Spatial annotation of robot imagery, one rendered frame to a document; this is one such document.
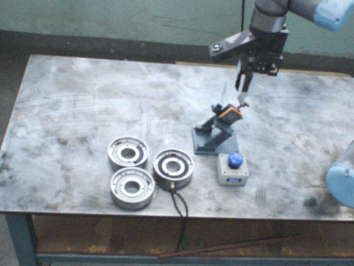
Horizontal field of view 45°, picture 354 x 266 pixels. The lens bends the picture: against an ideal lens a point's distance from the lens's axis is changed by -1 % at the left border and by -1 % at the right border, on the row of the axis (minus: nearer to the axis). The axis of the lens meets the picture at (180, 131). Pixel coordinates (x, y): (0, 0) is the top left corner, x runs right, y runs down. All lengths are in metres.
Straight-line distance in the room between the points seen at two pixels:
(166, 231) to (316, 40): 1.97
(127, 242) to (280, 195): 0.46
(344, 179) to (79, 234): 0.75
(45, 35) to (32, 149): 1.72
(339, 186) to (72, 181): 0.64
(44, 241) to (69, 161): 0.28
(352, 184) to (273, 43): 0.36
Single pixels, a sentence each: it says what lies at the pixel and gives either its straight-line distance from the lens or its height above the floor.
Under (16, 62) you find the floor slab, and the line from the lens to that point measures 2.82.
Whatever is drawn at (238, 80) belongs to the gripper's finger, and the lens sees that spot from 1.11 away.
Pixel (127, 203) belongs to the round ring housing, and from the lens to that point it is 1.03.
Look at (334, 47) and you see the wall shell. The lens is 3.07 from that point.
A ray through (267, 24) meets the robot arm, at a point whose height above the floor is 1.22.
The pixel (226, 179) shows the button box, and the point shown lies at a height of 0.83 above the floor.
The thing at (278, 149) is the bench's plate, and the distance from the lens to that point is 1.28.
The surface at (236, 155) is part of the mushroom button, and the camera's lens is 1.12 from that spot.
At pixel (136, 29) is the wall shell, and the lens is 2.76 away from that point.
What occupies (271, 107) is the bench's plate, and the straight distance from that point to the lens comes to 1.41.
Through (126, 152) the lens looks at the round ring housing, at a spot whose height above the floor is 0.81.
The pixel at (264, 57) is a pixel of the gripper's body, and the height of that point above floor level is 1.13.
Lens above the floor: 1.68
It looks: 45 degrees down
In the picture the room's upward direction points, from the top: 11 degrees clockwise
